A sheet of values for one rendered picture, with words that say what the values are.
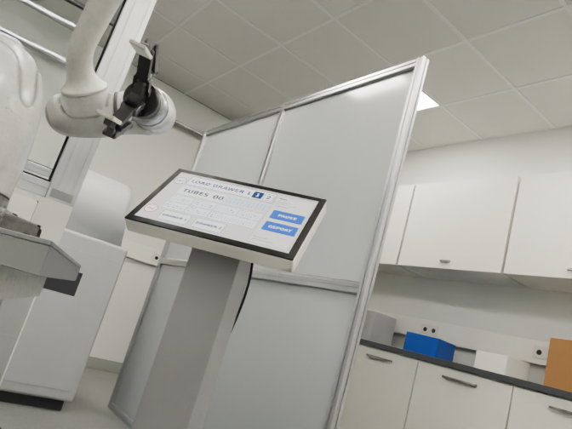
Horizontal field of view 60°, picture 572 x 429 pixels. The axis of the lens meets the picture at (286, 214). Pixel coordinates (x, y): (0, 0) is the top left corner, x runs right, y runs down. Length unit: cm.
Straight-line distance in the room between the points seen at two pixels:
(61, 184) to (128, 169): 348
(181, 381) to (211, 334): 15
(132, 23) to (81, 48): 51
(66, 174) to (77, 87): 38
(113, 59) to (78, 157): 32
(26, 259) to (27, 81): 31
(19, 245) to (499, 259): 329
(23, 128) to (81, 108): 46
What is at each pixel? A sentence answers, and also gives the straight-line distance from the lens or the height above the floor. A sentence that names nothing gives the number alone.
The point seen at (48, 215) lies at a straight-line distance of 153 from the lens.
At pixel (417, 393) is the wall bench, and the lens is 332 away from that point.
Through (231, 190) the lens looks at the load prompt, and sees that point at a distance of 157.
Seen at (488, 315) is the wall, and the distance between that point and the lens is 398.
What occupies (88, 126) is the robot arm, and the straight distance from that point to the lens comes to 125.
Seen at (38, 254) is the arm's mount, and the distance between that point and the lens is 59.
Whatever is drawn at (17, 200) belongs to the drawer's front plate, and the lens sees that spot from 151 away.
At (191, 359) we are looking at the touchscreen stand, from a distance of 146.
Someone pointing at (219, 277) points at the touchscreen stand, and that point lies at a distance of 146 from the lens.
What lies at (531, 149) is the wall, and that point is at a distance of 432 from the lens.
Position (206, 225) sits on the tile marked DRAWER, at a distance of 142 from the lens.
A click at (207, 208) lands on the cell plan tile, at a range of 149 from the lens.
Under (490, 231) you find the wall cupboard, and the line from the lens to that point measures 373.
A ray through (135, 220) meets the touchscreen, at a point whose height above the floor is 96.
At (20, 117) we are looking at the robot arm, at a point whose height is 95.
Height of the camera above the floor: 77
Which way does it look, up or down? 13 degrees up
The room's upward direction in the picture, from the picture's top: 17 degrees clockwise
